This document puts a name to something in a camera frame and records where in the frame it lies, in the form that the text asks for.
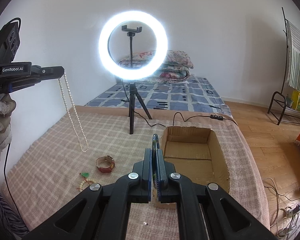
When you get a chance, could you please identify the long white pearl necklace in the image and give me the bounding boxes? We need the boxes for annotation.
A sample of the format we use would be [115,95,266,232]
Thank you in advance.
[58,71,90,152]

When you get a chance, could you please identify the red leather wrist watch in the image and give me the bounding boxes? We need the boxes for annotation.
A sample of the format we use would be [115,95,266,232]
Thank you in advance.
[96,155,115,173]

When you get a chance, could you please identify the cream bead bracelet green pendant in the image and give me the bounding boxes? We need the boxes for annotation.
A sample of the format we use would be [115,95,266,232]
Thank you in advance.
[77,172,96,192]

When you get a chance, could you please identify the white gloved left hand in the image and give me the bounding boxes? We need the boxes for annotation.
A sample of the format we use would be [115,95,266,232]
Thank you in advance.
[0,94,17,151]

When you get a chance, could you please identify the brown cardboard box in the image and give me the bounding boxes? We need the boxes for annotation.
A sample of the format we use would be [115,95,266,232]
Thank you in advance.
[152,126,230,209]

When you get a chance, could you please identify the pink plaid blanket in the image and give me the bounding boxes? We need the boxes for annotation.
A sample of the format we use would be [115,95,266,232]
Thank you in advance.
[0,107,270,229]

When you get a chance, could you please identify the black phone holder clamp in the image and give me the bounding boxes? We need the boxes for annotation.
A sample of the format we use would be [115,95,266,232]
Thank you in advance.
[121,25,142,68]

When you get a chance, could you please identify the folded floral quilt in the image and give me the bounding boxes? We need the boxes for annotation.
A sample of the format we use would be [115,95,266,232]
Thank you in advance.
[132,50,194,83]

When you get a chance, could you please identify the black clothes rack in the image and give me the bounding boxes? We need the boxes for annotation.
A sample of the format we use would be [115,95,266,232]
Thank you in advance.
[267,10,300,125]

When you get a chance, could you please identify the zebra striped clothing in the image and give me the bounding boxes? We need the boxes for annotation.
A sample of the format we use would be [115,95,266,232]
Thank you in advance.
[0,193,29,239]

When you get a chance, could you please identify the yellow box on rack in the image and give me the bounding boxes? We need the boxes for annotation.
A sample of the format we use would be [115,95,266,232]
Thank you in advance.
[291,90,300,112]

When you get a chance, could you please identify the striped hanging cloth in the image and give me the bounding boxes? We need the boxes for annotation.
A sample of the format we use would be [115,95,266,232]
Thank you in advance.
[287,21,300,91]

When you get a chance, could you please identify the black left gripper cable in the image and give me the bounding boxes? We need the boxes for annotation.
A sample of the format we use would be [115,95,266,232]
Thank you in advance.
[0,17,31,233]

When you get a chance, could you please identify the white ring light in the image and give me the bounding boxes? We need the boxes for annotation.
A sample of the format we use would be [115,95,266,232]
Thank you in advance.
[97,10,168,81]

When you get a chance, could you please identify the floor power strip cables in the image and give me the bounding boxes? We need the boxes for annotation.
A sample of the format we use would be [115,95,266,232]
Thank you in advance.
[262,177,300,238]

